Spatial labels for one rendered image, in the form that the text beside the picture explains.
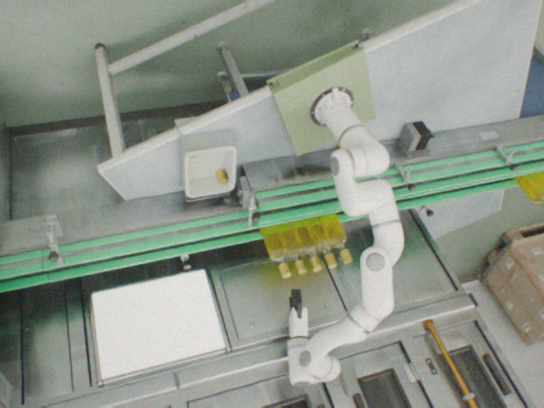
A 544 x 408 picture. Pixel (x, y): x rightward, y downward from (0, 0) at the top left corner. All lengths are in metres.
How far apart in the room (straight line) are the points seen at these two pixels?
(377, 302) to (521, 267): 4.08
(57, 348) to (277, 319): 0.74
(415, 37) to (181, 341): 1.26
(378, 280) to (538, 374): 4.51
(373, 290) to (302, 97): 0.64
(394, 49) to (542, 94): 1.10
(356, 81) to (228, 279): 0.83
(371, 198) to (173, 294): 0.80
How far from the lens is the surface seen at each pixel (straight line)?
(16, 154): 2.43
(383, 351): 1.90
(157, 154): 1.73
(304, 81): 1.60
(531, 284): 5.40
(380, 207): 1.48
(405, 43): 1.78
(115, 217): 1.83
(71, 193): 2.22
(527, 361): 5.85
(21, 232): 1.87
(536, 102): 2.63
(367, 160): 1.48
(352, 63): 1.64
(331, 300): 1.89
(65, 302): 1.94
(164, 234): 1.79
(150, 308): 1.83
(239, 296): 1.85
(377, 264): 1.41
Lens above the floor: 1.96
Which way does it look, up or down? 35 degrees down
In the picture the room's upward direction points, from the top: 158 degrees clockwise
